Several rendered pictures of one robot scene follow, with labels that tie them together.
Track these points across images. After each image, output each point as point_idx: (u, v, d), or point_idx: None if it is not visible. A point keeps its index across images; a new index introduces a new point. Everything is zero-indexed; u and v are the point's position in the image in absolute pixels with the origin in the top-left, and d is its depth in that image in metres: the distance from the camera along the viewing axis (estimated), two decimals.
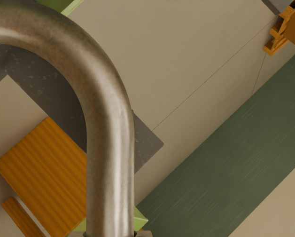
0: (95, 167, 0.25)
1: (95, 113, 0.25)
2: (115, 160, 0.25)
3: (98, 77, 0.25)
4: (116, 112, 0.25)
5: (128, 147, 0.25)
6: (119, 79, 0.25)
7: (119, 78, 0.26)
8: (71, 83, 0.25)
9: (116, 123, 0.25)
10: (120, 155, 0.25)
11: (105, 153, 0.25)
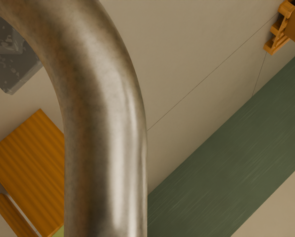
0: (78, 199, 0.14)
1: (79, 102, 0.14)
2: (113, 188, 0.14)
3: (84, 38, 0.14)
4: (116, 100, 0.14)
5: (137, 163, 0.14)
6: (120, 44, 0.14)
7: (120, 41, 0.15)
8: (36, 51, 0.14)
9: (116, 120, 0.14)
10: (123, 178, 0.14)
11: (97, 175, 0.14)
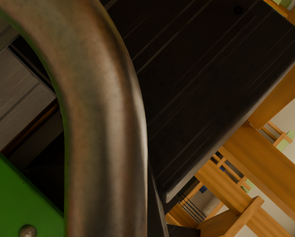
0: (78, 199, 0.14)
1: (79, 102, 0.14)
2: (113, 188, 0.14)
3: (84, 38, 0.14)
4: (116, 100, 0.14)
5: (137, 163, 0.14)
6: (120, 44, 0.14)
7: (120, 41, 0.15)
8: (36, 51, 0.14)
9: (116, 120, 0.14)
10: (123, 178, 0.14)
11: (97, 175, 0.14)
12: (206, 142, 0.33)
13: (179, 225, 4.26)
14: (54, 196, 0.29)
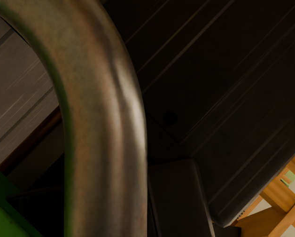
0: (78, 199, 0.14)
1: (79, 102, 0.14)
2: (113, 188, 0.14)
3: (84, 38, 0.14)
4: (116, 100, 0.14)
5: (137, 163, 0.14)
6: (120, 44, 0.14)
7: (120, 41, 0.15)
8: (36, 51, 0.14)
9: (116, 120, 0.14)
10: (123, 178, 0.14)
11: (97, 175, 0.14)
12: (280, 152, 0.23)
13: None
14: (64, 233, 0.21)
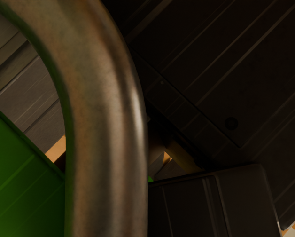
0: (79, 199, 0.14)
1: (80, 102, 0.14)
2: (114, 188, 0.14)
3: (86, 38, 0.14)
4: (118, 100, 0.14)
5: (138, 163, 0.14)
6: (122, 44, 0.14)
7: (122, 41, 0.15)
8: (38, 51, 0.14)
9: (117, 120, 0.14)
10: (124, 178, 0.14)
11: (97, 175, 0.14)
12: None
13: None
14: None
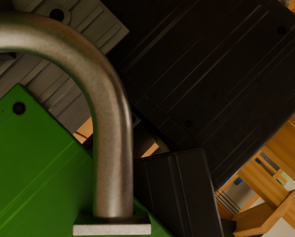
0: (100, 156, 0.29)
1: (100, 111, 0.29)
2: (117, 151, 0.29)
3: (103, 82, 0.29)
4: (118, 110, 0.29)
5: (128, 140, 0.30)
6: (120, 83, 0.30)
7: (120, 82, 0.30)
8: (80, 86, 0.30)
9: (118, 120, 0.29)
10: (121, 146, 0.29)
11: (109, 145, 0.29)
12: (253, 145, 0.39)
13: None
14: None
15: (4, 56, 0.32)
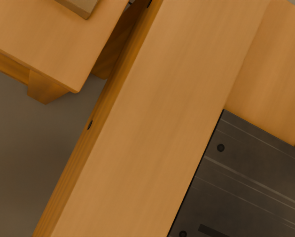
0: None
1: None
2: None
3: None
4: None
5: None
6: None
7: None
8: None
9: None
10: None
11: None
12: None
13: None
14: None
15: None
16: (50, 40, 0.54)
